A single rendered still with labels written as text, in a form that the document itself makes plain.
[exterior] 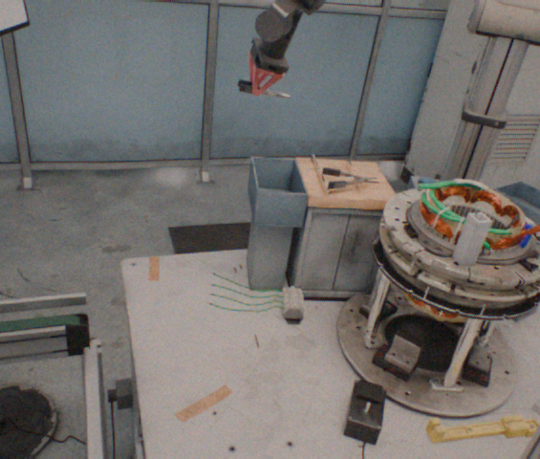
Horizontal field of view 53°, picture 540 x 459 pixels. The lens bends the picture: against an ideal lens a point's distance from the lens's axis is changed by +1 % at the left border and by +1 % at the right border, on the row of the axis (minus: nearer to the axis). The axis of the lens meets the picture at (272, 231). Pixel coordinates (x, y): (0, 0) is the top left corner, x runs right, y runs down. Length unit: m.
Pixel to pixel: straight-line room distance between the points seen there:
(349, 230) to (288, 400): 0.39
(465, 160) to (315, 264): 0.52
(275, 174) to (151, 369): 0.53
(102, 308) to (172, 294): 1.18
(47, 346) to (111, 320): 1.11
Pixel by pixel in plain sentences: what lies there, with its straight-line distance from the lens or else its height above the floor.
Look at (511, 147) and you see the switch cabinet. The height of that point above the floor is 0.43.
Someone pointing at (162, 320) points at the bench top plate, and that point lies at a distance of 1.21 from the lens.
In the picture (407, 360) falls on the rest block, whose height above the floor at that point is 0.84.
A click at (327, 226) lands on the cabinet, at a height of 0.99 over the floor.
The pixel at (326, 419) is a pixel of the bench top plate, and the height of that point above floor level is 0.78.
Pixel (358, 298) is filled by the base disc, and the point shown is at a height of 0.80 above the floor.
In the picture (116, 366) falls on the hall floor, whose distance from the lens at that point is 2.19.
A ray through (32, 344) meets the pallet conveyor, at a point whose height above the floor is 0.72.
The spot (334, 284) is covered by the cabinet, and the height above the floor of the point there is 0.82.
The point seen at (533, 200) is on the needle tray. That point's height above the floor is 1.04.
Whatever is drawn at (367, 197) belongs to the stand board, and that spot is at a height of 1.07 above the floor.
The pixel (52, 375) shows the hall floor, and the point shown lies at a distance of 2.20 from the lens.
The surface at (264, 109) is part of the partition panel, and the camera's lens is 3.33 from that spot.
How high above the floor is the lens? 1.60
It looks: 33 degrees down
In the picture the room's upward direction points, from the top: 8 degrees clockwise
